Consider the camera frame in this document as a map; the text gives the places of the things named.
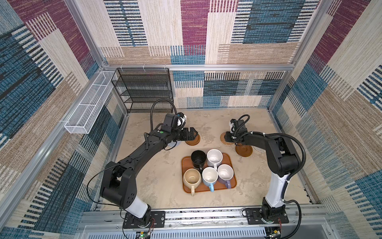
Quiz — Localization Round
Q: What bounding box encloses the black mug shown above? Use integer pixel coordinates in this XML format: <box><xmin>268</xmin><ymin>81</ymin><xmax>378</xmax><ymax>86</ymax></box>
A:
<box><xmin>191</xmin><ymin>150</ymin><xmax>207</xmax><ymax>173</ymax></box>

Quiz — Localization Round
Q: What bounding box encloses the white speckled mug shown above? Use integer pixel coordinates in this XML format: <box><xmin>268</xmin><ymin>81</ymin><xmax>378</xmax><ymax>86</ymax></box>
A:
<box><xmin>207</xmin><ymin>149</ymin><xmax>223</xmax><ymax>170</ymax></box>

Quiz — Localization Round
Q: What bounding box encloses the beige ceramic mug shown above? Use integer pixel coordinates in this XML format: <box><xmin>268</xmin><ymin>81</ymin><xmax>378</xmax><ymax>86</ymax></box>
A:
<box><xmin>183</xmin><ymin>168</ymin><xmax>202</xmax><ymax>196</ymax></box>

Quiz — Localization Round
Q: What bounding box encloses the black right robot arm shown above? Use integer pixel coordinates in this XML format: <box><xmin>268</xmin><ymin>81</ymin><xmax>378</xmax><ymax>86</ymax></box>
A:
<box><xmin>224</xmin><ymin>115</ymin><xmax>306</xmax><ymax>224</ymax></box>

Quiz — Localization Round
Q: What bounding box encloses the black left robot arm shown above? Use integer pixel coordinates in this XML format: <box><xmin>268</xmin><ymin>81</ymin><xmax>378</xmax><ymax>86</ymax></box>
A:
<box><xmin>99</xmin><ymin>99</ymin><xmax>198</xmax><ymax>227</ymax></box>

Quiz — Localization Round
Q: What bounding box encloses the woven rattan coaster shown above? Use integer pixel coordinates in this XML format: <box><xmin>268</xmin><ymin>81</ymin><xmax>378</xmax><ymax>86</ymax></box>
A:
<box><xmin>220</xmin><ymin>133</ymin><xmax>234</xmax><ymax>145</ymax></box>

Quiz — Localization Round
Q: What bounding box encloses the grey-blue woven coaster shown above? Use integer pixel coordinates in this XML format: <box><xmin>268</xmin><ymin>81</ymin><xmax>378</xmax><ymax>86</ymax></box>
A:
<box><xmin>168</xmin><ymin>141</ymin><xmax>181</xmax><ymax>148</ymax></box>

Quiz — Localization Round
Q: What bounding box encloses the large brown wooden coaster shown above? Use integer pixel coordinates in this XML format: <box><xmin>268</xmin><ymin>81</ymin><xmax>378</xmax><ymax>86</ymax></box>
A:
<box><xmin>235</xmin><ymin>145</ymin><xmax>253</xmax><ymax>157</ymax></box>

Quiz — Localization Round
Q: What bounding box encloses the brown plastic serving tray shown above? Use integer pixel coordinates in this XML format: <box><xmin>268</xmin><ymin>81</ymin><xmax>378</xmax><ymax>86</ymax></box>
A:
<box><xmin>182</xmin><ymin>153</ymin><xmax>237</xmax><ymax>196</ymax></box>

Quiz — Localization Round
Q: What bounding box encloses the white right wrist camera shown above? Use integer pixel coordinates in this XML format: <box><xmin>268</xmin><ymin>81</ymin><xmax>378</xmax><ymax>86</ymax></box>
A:
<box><xmin>229</xmin><ymin>119</ymin><xmax>239</xmax><ymax>133</ymax></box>

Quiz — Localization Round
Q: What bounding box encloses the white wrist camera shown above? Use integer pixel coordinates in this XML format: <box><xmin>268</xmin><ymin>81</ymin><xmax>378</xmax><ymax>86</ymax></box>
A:
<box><xmin>229</xmin><ymin>119</ymin><xmax>239</xmax><ymax>133</ymax></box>
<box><xmin>177</xmin><ymin>112</ymin><xmax>187</xmax><ymax>129</ymax></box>

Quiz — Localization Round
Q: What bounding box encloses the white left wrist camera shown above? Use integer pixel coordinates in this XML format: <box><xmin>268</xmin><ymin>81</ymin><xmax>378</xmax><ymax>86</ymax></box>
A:
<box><xmin>177</xmin><ymin>112</ymin><xmax>187</xmax><ymax>129</ymax></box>

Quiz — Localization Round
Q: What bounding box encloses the white mug purple handle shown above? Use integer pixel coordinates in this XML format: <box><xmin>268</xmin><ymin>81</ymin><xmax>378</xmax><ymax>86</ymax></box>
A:
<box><xmin>217</xmin><ymin>164</ymin><xmax>234</xmax><ymax>189</ymax></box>

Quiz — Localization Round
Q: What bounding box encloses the white mug blue handle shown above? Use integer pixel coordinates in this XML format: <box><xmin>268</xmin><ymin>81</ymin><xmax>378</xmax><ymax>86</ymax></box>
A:
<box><xmin>202</xmin><ymin>167</ymin><xmax>218</xmax><ymax>192</ymax></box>

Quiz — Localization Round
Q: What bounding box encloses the black wire shelf rack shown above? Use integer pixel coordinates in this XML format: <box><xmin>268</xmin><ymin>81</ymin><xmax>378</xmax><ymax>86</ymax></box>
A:
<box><xmin>111</xmin><ymin>68</ymin><xmax>174</xmax><ymax>113</ymax></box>

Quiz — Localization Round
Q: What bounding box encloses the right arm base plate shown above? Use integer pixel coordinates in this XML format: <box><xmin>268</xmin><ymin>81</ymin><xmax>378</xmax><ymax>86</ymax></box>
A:
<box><xmin>242</xmin><ymin>207</ymin><xmax>289</xmax><ymax>225</ymax></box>

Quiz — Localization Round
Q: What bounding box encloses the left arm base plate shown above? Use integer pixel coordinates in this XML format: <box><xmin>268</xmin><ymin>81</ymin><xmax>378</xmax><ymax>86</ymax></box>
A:
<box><xmin>122</xmin><ymin>211</ymin><xmax>166</xmax><ymax>229</ymax></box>

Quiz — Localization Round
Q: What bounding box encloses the white mesh wall basket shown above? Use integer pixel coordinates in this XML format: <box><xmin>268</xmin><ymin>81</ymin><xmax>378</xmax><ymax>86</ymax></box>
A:
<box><xmin>65</xmin><ymin>71</ymin><xmax>114</xmax><ymax>134</ymax></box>

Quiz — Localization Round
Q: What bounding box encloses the aluminium front rail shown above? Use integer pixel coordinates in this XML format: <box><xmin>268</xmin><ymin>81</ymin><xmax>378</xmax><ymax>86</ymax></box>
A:
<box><xmin>77</xmin><ymin>203</ymin><xmax>330</xmax><ymax>231</ymax></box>

